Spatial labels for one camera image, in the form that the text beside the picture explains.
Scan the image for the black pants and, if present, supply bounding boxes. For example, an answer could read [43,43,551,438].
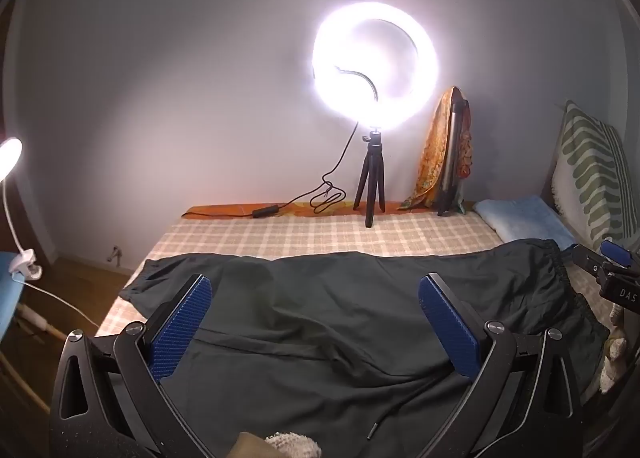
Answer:
[119,238,612,458]

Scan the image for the small black tripod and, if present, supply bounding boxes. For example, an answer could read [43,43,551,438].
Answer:
[352,129,387,229]

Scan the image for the black ring light cable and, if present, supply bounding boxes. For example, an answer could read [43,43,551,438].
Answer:
[185,120,362,219]

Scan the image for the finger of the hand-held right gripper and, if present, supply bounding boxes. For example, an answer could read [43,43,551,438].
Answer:
[571,244,612,284]
[600,239,632,269]

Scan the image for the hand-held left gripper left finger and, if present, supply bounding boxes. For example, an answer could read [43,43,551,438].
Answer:
[48,274,236,458]

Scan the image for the folded silver tripod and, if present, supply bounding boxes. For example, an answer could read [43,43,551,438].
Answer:
[436,98,468,217]

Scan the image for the folded blue cloth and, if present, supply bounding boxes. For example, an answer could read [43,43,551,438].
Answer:
[473,195,577,251]

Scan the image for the white green patterned pillow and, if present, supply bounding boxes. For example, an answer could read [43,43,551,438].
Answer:
[550,100,628,254]

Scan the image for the blue chair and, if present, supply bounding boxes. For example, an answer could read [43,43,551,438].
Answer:
[0,252,56,414]

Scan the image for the cream knit clothing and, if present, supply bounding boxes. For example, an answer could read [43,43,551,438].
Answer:
[264,430,322,458]

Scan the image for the beige checkered blanket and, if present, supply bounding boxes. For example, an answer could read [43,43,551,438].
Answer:
[95,210,621,339]

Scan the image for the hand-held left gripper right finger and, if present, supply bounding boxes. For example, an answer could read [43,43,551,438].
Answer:
[419,273,586,458]

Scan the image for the white lamp cable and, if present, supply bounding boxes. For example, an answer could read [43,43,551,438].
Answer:
[10,273,101,329]

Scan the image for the round ring light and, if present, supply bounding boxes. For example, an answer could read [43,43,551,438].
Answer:
[311,2,440,131]

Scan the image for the orange bed sheet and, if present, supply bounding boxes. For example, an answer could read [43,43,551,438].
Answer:
[181,202,416,221]

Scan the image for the person's right forearm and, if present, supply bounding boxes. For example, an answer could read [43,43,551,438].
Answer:
[597,308,631,395]

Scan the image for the white clip lamp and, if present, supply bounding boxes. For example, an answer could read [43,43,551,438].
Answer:
[0,137,41,284]

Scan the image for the tan clothing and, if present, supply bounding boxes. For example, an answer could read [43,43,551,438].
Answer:
[227,432,273,458]

